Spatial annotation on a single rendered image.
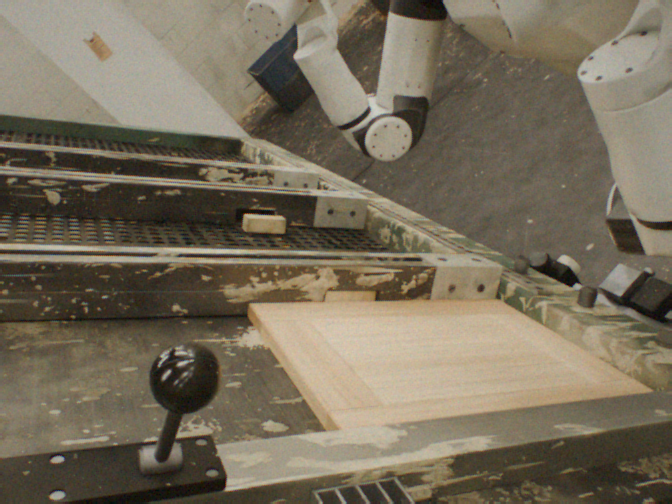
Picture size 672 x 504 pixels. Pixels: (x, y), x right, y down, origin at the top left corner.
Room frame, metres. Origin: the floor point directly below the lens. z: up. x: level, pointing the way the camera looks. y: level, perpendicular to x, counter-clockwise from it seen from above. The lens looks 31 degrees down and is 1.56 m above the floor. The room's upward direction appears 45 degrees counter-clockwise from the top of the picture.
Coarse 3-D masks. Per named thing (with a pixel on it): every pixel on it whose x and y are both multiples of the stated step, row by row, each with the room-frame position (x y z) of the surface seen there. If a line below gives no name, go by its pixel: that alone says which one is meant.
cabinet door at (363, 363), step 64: (256, 320) 0.62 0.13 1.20; (320, 320) 0.61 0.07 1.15; (384, 320) 0.61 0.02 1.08; (448, 320) 0.61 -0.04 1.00; (512, 320) 0.60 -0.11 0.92; (320, 384) 0.45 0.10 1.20; (384, 384) 0.45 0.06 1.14; (448, 384) 0.44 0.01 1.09; (512, 384) 0.44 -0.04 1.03; (576, 384) 0.42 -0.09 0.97; (640, 384) 0.41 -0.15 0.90
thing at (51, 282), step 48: (0, 288) 0.65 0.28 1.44; (48, 288) 0.65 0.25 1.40; (96, 288) 0.66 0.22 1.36; (144, 288) 0.66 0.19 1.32; (192, 288) 0.66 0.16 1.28; (240, 288) 0.66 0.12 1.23; (288, 288) 0.67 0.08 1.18; (336, 288) 0.67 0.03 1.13; (384, 288) 0.67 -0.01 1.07; (432, 288) 0.68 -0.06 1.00; (480, 288) 0.68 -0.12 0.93
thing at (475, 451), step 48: (336, 432) 0.35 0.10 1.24; (384, 432) 0.34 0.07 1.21; (432, 432) 0.34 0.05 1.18; (480, 432) 0.33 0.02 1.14; (528, 432) 0.32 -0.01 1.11; (576, 432) 0.31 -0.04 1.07; (624, 432) 0.31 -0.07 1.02; (240, 480) 0.31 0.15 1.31; (288, 480) 0.30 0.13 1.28; (336, 480) 0.30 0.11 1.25; (432, 480) 0.30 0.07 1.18; (480, 480) 0.30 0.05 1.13
